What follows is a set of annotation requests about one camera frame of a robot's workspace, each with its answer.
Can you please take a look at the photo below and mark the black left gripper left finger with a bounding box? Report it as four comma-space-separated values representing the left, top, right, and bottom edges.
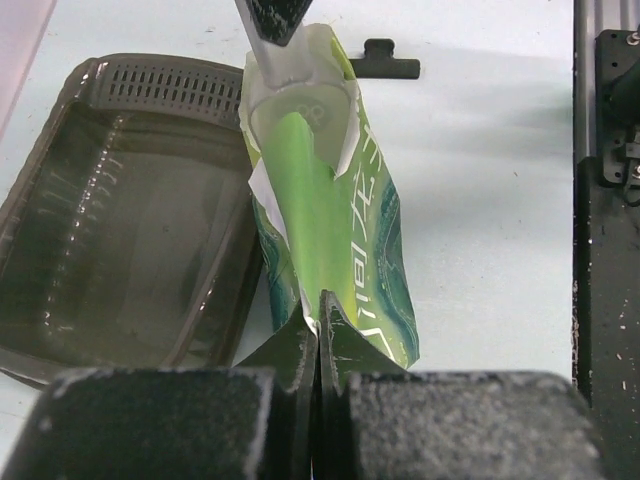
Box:
3, 317, 318, 479

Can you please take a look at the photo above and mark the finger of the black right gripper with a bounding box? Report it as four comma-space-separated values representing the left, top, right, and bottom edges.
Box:
245, 0, 312, 47

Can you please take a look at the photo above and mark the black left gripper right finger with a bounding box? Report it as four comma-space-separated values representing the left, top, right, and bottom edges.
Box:
317, 291, 614, 479

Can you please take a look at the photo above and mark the clear plastic scoop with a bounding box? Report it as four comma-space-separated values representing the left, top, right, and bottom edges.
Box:
236, 1, 358, 176

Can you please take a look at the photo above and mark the black bag clip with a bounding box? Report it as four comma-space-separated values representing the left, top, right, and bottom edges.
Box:
349, 38, 421, 80

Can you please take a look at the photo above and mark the green litter bag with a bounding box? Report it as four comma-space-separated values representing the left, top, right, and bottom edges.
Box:
239, 24, 420, 368

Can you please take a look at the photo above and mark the dark grey litter box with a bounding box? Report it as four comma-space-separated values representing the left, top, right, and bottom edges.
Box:
1, 54, 262, 385

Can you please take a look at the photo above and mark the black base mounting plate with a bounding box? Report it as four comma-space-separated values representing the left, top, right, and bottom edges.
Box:
573, 1, 639, 479

